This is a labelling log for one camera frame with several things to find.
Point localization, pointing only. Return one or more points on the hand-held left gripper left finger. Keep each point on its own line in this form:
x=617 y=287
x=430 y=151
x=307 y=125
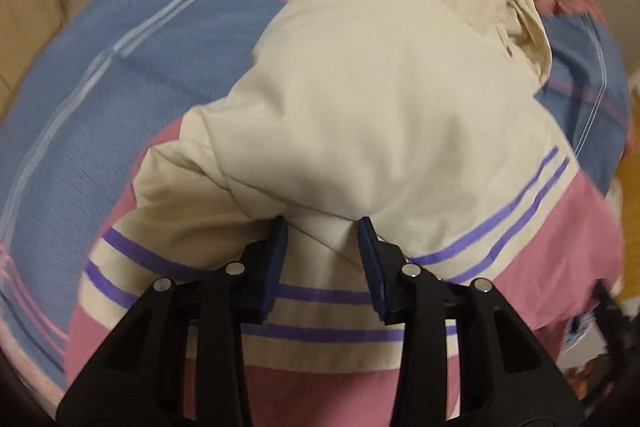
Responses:
x=274 y=268

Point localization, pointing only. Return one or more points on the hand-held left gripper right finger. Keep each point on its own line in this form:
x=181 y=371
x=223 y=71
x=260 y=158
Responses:
x=371 y=268

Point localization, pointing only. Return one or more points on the cream and pink striped jacket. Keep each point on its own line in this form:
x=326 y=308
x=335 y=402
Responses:
x=360 y=127

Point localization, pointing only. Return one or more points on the blue plaid bed sheet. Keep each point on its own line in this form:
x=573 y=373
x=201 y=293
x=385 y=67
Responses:
x=115 y=117

